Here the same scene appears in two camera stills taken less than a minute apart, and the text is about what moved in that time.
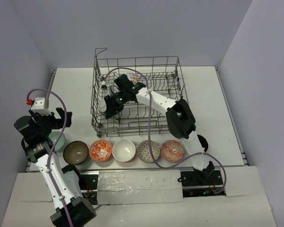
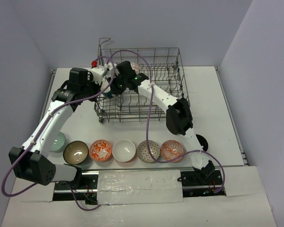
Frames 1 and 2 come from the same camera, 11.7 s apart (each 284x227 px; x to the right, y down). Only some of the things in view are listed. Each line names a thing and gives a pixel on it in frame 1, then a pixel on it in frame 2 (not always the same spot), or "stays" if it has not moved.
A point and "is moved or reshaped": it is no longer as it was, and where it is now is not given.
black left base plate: [89, 185] stays
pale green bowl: [54, 136] stays
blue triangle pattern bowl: [102, 106] is moved or reshaped
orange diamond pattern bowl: [172, 151] stays
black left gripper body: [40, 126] → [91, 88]
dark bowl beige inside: [75, 152] stays
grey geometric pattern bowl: [144, 152] stays
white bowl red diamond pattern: [133, 77] is moved or reshaped
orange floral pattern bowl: [100, 150] stays
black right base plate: [194, 186] stays
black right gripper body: [117, 100] → [119, 84]
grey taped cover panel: [116, 187] stays
